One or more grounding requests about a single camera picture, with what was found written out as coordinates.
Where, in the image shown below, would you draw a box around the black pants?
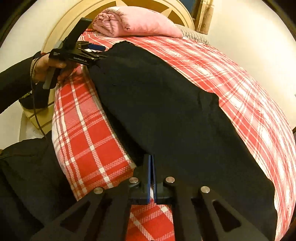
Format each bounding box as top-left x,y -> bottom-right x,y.
88,42 -> 278,240

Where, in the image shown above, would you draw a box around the left forearm black sleeve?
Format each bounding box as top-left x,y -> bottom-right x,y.
0,51 -> 41,113

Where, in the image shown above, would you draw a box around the person's black clothing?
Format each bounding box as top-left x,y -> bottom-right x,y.
1,132 -> 76,240

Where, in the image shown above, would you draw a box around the person's left hand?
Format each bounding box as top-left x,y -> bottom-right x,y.
31,54 -> 78,83

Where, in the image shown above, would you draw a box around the pink folded blanket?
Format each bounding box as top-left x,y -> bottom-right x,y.
92,6 -> 183,38

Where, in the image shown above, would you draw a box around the red plaid bed cover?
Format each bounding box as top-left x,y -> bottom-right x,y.
52,36 -> 295,240

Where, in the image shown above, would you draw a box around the cream bedside table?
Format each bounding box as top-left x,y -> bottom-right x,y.
19,89 -> 55,141

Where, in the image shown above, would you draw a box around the cream wooden headboard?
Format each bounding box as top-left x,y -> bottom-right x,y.
42,0 -> 195,52

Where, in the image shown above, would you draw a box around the grey striped pillow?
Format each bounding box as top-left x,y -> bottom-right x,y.
176,24 -> 210,45

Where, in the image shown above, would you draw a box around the beige patterned curtain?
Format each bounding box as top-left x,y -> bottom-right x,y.
194,0 -> 215,35

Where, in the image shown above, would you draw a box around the black cable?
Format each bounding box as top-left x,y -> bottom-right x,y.
30,53 -> 48,140

